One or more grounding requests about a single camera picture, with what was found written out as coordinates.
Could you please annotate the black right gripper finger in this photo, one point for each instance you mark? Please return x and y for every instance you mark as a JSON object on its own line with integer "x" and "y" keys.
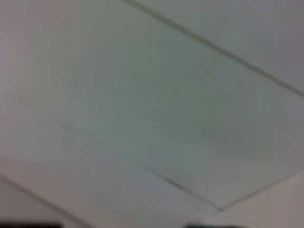
{"x": 28, "y": 225}
{"x": 213, "y": 226}

